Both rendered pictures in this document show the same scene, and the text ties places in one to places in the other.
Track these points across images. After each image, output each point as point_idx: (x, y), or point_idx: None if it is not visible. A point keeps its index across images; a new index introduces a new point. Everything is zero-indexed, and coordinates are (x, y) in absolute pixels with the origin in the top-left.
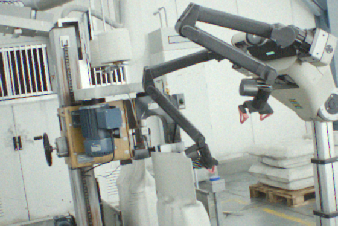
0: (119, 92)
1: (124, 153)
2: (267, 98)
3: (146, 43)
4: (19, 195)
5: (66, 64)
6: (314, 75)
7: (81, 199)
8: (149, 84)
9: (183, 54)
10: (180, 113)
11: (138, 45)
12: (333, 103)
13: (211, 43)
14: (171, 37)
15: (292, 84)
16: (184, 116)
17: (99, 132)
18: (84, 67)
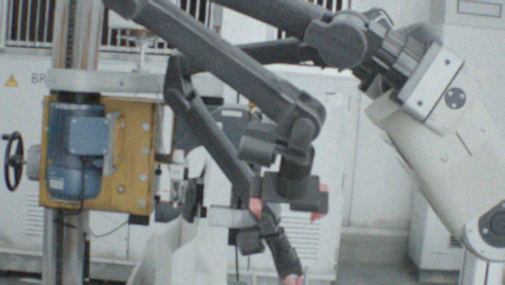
0: (128, 87)
1: (136, 203)
2: (298, 179)
3: (426, 4)
4: (119, 215)
5: (68, 18)
6: (447, 151)
7: (51, 263)
8: (174, 85)
9: (479, 37)
10: (231, 156)
11: (390, 4)
12: (503, 223)
13: (171, 31)
14: (463, 4)
15: (403, 159)
16: (243, 164)
17: (67, 156)
18: (260, 24)
